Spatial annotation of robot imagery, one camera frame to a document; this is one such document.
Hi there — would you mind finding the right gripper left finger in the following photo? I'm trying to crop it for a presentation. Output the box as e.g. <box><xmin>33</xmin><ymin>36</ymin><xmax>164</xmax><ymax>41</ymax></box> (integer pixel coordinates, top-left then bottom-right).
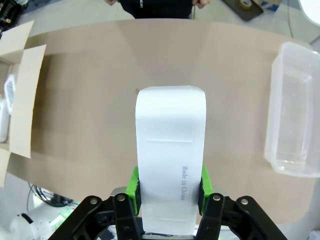
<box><xmin>48</xmin><ymin>165</ymin><xmax>143</xmax><ymax>240</ymax></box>

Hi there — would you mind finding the black equipment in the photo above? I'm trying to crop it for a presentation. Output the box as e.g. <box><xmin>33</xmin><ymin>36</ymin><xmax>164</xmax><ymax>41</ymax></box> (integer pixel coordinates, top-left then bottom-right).
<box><xmin>0</xmin><ymin>0</ymin><xmax>23</xmax><ymax>29</ymax></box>

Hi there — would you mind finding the person's left hand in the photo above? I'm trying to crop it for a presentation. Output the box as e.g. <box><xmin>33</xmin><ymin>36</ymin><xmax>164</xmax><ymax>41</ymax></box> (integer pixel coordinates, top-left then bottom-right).
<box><xmin>192</xmin><ymin>0</ymin><xmax>211</xmax><ymax>10</ymax></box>

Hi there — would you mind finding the person torso black zip jacket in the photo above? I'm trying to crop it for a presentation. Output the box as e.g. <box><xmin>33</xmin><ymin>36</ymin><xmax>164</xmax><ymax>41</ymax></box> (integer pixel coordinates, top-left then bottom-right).
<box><xmin>119</xmin><ymin>0</ymin><xmax>195</xmax><ymax>20</ymax></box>

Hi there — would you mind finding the clear plastic container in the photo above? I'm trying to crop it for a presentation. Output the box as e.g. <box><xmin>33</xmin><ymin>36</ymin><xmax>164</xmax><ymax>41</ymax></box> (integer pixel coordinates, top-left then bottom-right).
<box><xmin>263</xmin><ymin>41</ymin><xmax>320</xmax><ymax>178</ymax></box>

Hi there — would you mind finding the dark flat case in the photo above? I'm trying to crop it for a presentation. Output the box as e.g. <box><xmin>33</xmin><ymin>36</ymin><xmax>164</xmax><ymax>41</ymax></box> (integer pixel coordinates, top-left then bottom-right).
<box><xmin>223</xmin><ymin>0</ymin><xmax>265</xmax><ymax>22</ymax></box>

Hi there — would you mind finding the brown cardboard box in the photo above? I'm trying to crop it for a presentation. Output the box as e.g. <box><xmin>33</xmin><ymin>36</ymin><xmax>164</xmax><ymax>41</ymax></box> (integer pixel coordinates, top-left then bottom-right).
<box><xmin>0</xmin><ymin>19</ymin><xmax>48</xmax><ymax>188</ymax></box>

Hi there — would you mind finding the bubble-wrapped clock with dark print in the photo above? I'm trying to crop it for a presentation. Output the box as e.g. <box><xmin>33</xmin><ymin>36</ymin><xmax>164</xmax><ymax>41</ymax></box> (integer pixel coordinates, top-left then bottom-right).
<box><xmin>4</xmin><ymin>73</ymin><xmax>19</xmax><ymax>116</ymax></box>

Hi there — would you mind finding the thin grey cable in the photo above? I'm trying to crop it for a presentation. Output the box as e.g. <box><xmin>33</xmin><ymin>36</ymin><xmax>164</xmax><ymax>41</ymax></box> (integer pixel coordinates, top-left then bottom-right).
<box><xmin>286</xmin><ymin>0</ymin><xmax>294</xmax><ymax>38</ymax></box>

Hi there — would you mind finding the black cable bundle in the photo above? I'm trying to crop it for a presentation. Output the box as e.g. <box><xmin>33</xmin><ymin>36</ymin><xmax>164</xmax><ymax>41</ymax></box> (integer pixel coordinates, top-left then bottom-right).
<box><xmin>26</xmin><ymin>181</ymin><xmax>76</xmax><ymax>210</ymax></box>

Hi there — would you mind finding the blue box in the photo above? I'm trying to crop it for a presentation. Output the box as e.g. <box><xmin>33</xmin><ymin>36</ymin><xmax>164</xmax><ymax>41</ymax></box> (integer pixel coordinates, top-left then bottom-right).
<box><xmin>252</xmin><ymin>0</ymin><xmax>282</xmax><ymax>13</ymax></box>

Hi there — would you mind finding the white side table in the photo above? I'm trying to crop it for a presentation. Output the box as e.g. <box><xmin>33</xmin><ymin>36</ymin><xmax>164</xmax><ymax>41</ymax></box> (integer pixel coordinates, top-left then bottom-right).
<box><xmin>298</xmin><ymin>0</ymin><xmax>320</xmax><ymax>26</ymax></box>

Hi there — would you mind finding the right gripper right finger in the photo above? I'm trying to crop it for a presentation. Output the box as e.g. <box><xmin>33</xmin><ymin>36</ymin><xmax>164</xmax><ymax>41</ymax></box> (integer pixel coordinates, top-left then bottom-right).
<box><xmin>194</xmin><ymin>164</ymin><xmax>285</xmax><ymax>240</ymax></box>

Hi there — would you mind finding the unwrapped white clock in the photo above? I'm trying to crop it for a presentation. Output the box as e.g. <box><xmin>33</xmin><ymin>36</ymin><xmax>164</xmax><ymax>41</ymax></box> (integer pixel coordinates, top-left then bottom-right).
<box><xmin>134</xmin><ymin>84</ymin><xmax>208</xmax><ymax>237</ymax></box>

